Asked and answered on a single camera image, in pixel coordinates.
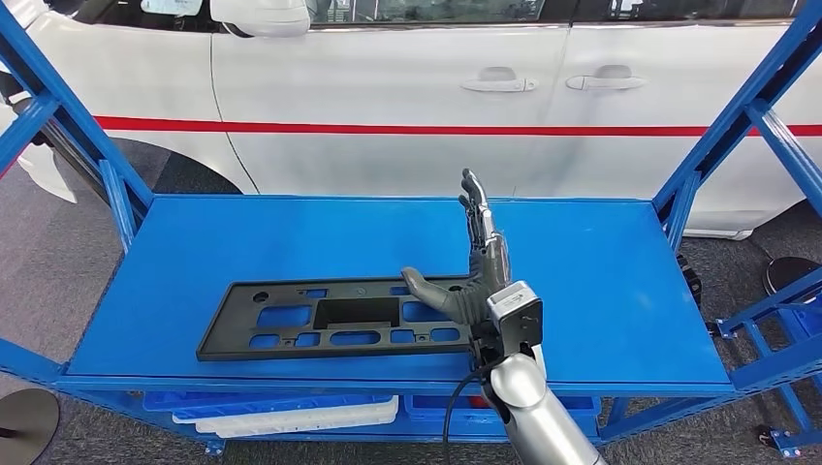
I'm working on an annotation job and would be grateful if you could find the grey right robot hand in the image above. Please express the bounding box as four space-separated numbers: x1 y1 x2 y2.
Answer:
400 168 513 317

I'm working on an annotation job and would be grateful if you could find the black plastic license plate frame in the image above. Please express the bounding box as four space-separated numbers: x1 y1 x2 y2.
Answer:
195 275 480 362

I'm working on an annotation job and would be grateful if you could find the blue metal shelf rack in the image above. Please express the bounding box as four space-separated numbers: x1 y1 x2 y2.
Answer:
709 265 822 460
0 0 822 458

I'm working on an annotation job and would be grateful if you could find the white car with red stripe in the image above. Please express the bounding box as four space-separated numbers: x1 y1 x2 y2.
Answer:
0 0 822 242

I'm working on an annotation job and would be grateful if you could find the round black stand base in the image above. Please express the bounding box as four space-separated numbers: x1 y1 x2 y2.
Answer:
762 256 822 297

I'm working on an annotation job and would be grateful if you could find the white car side mirror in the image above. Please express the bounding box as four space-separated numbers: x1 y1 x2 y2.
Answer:
209 0 312 39

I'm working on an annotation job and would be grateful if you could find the round grey stand base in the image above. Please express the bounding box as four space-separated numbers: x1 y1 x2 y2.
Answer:
0 387 61 465

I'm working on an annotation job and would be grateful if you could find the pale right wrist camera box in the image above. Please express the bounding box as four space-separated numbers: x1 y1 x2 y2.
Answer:
485 280 545 360

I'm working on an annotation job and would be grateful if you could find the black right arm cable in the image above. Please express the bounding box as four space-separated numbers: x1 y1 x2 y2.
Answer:
441 358 510 465

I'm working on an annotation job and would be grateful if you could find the white car door handle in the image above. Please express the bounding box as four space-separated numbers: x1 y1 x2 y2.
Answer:
564 64 648 92
459 66 539 94

